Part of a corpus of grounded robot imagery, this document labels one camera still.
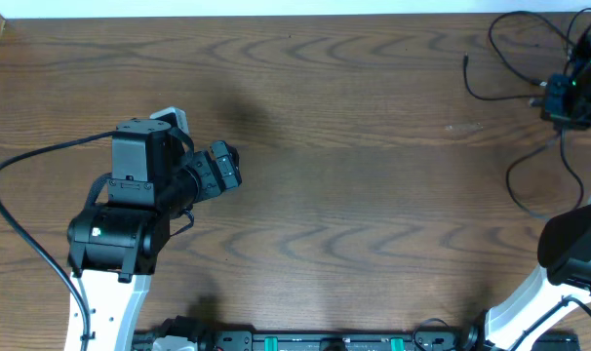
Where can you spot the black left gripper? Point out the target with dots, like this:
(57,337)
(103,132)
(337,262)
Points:
(222,172)

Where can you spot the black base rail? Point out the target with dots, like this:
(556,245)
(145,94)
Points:
(184,333)

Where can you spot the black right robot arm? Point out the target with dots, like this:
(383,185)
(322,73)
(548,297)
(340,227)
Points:
(561,281)

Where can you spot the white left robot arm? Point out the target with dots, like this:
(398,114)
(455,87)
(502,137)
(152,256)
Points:
(157,176)

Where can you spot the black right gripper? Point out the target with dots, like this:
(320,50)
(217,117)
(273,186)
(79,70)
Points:
(562,103)

